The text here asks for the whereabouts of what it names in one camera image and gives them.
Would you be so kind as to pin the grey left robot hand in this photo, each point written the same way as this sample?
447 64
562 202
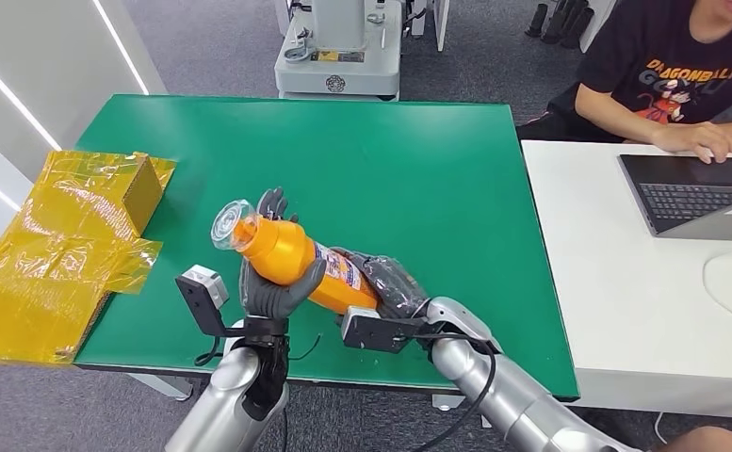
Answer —
272 299

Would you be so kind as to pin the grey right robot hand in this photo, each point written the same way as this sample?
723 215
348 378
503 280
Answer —
390 281

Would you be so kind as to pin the orange juice bottle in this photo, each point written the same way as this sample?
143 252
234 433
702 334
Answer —
284 249

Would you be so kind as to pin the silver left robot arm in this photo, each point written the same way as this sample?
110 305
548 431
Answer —
228 399

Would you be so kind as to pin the grey robot base machine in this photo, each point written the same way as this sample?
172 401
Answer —
340 68

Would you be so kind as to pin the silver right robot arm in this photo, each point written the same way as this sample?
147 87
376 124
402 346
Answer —
503 393

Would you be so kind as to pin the white table leg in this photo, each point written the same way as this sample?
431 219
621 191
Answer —
447 402
159 385

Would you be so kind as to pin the yellow taped cardboard box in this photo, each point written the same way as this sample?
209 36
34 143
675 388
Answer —
60 249

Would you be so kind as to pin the white cabinet panel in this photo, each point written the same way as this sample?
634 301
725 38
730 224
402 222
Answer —
439 19

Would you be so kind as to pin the dark grey laptop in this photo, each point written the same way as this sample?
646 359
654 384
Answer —
684 199

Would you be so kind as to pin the black cylindrical parts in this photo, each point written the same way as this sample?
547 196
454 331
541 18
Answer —
565 22

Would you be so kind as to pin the person's right hand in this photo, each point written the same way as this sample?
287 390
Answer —
696 137

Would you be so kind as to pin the person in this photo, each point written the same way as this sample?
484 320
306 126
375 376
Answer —
652 56

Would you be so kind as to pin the person's knee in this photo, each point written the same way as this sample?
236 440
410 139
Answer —
715 440

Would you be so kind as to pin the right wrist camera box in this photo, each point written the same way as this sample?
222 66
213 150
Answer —
372 330

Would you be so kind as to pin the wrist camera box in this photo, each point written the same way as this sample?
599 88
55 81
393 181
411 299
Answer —
200 299
372 330

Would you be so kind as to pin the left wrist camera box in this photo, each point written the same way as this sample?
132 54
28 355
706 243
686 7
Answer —
200 299

